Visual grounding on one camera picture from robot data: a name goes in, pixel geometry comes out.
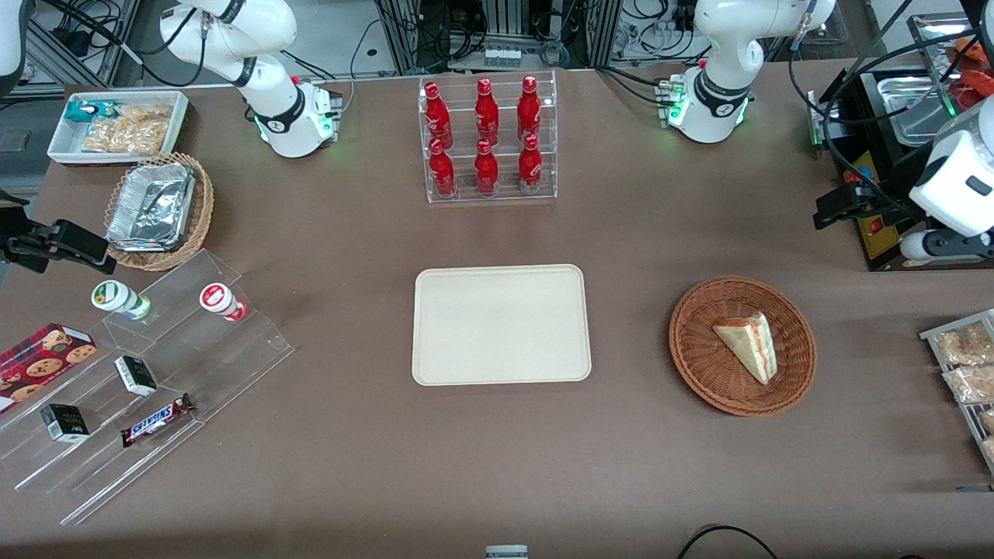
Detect stack of foil containers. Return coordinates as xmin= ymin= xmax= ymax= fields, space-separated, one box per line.
xmin=105 ymin=162 xmax=197 ymax=254

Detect clear acrylic stepped shelf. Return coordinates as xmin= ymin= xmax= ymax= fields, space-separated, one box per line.
xmin=0 ymin=248 xmax=297 ymax=527

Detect black cable loop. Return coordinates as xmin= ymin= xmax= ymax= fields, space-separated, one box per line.
xmin=676 ymin=525 xmax=779 ymax=559

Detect white rectangular snack bin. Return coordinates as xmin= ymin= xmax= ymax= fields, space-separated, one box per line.
xmin=47 ymin=90 xmax=190 ymax=167

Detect snickers chocolate bar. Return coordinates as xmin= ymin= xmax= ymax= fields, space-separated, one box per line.
xmin=120 ymin=393 xmax=196 ymax=448

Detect clear acrylic bottle rack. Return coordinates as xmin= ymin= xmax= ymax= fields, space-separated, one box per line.
xmin=417 ymin=69 xmax=559 ymax=205

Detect teal snack packet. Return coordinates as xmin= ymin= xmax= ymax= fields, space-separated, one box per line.
xmin=64 ymin=99 xmax=119 ymax=123

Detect black food warmer machine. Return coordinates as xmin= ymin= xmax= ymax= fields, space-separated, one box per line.
xmin=806 ymin=12 xmax=994 ymax=272

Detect green capped yogurt bottle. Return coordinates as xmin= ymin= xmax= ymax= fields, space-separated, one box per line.
xmin=90 ymin=279 xmax=153 ymax=321

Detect light wicker basket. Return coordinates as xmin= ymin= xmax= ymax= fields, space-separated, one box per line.
xmin=103 ymin=151 xmax=216 ymax=273

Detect steel food pan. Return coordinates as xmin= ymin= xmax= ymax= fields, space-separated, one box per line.
xmin=876 ymin=73 xmax=964 ymax=147

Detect beige plastic tray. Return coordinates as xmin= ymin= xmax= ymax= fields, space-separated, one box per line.
xmin=411 ymin=263 xmax=593 ymax=387

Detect triangle sandwich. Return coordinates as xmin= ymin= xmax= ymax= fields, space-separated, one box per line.
xmin=711 ymin=311 xmax=779 ymax=387

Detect small black box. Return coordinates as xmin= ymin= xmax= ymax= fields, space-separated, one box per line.
xmin=40 ymin=403 xmax=91 ymax=444
xmin=113 ymin=355 xmax=158 ymax=398

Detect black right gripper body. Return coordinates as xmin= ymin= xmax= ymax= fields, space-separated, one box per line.
xmin=0 ymin=230 xmax=55 ymax=274

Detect red cookie box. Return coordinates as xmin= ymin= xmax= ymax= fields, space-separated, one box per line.
xmin=0 ymin=322 xmax=99 ymax=415

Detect red sausages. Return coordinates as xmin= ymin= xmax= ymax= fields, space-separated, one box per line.
xmin=949 ymin=35 xmax=994 ymax=113

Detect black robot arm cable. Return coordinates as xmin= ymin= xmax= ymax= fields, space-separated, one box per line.
xmin=787 ymin=0 xmax=994 ymax=226

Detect red cola bottle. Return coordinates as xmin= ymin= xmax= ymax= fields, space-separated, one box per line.
xmin=474 ymin=138 xmax=500 ymax=196
xmin=474 ymin=77 xmax=501 ymax=147
xmin=423 ymin=81 xmax=454 ymax=150
xmin=517 ymin=134 xmax=544 ymax=194
xmin=516 ymin=75 xmax=543 ymax=144
xmin=428 ymin=138 xmax=457 ymax=197

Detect metal wire snack tray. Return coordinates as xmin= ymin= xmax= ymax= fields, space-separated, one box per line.
xmin=919 ymin=308 xmax=994 ymax=476

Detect red capped yogurt bottle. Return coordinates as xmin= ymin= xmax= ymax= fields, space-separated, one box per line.
xmin=198 ymin=282 xmax=249 ymax=323

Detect clear bag of crackers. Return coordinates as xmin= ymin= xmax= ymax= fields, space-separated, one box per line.
xmin=81 ymin=104 xmax=174 ymax=155

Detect brown wicker basket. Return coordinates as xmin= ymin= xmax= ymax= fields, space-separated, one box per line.
xmin=668 ymin=276 xmax=818 ymax=418

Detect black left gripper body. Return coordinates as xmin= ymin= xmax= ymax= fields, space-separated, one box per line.
xmin=843 ymin=185 xmax=887 ymax=228

